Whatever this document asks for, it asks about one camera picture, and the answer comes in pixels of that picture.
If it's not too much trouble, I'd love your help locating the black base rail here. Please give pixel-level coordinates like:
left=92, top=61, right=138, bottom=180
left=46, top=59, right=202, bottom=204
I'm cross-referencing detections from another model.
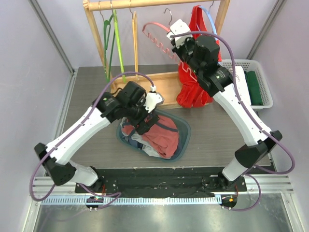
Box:
left=89, top=167, right=247, bottom=199

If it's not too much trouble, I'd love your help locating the teal plastic bin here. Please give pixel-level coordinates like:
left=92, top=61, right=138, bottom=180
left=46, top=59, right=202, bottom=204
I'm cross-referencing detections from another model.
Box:
left=116, top=109, right=191, bottom=162

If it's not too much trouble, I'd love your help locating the folded white shirt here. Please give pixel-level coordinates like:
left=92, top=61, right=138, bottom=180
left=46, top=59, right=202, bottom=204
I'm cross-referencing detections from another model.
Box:
left=235, top=66, right=251, bottom=106

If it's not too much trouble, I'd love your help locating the aluminium frame post right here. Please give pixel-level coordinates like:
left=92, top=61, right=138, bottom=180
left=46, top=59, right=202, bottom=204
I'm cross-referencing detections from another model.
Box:
left=246, top=0, right=287, bottom=59

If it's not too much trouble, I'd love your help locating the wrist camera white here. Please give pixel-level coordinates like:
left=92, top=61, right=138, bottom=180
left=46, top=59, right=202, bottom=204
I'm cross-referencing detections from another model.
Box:
left=167, top=19, right=192, bottom=48
left=143, top=86, right=165, bottom=113

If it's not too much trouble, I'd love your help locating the yellow hanger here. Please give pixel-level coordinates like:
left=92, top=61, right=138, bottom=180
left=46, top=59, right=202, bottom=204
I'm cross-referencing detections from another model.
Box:
left=132, top=12, right=138, bottom=72

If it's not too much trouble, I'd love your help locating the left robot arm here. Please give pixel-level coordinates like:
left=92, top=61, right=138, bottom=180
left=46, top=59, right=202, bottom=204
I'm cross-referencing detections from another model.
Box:
left=34, top=81, right=164, bottom=193

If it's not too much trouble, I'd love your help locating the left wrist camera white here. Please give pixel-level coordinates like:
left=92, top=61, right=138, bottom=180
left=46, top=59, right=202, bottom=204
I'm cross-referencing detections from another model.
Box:
left=143, top=86, right=165, bottom=113

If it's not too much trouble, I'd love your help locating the maroon tank top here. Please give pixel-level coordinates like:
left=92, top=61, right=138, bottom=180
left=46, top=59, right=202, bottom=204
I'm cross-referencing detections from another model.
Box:
left=120, top=114, right=180, bottom=159

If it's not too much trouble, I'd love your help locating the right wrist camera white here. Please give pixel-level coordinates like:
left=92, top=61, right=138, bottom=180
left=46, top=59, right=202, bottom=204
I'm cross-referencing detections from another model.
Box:
left=167, top=19, right=192, bottom=48

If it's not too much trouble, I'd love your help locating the white plastic basket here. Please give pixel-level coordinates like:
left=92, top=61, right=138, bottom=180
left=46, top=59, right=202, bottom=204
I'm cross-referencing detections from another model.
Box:
left=235, top=59, right=273, bottom=111

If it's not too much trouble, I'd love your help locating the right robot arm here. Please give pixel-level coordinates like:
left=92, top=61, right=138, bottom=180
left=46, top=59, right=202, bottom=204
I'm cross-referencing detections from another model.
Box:
left=173, top=35, right=282, bottom=191

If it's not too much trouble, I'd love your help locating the aluminium frame post left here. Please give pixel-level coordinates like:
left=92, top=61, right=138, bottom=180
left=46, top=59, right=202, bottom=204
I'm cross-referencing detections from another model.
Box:
left=28, top=0, right=74, bottom=73

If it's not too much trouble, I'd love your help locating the pink hanger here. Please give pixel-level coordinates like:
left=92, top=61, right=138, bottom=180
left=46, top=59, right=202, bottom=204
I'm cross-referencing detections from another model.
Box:
left=141, top=8, right=201, bottom=83

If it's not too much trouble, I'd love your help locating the wooden clothes rack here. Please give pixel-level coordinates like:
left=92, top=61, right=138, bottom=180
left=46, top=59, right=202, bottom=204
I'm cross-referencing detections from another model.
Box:
left=83, top=0, right=230, bottom=109

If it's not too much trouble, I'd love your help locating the dark green hanger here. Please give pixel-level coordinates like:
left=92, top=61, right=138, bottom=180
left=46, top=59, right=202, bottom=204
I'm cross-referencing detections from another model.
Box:
left=101, top=13, right=115, bottom=82

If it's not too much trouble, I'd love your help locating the red tank top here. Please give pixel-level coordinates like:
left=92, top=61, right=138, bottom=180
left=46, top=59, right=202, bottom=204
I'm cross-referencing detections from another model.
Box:
left=176, top=5, right=213, bottom=108

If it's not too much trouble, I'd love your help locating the light blue hanger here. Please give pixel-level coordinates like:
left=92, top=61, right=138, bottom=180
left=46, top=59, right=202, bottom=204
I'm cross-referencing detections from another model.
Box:
left=198, top=5, right=217, bottom=34

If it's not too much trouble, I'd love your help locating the folded green shirt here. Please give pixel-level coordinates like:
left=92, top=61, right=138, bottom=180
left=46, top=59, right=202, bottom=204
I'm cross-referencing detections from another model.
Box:
left=245, top=71, right=263, bottom=105

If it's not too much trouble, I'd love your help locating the white slotted cable duct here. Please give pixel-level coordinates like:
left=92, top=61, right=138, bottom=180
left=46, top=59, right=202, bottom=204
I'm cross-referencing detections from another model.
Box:
left=41, top=195, right=222, bottom=205

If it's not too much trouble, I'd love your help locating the lime green hanger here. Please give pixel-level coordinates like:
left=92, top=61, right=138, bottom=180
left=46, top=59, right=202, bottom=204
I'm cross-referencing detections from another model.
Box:
left=112, top=10, right=125, bottom=73

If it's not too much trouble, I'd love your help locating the grey tank top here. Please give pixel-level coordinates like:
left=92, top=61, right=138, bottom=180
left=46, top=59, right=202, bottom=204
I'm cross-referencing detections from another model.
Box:
left=120, top=117, right=160, bottom=158

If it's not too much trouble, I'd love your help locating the aluminium frame post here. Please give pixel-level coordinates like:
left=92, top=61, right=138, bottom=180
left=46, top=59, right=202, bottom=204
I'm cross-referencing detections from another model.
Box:
left=246, top=0, right=287, bottom=59
left=28, top=0, right=74, bottom=73

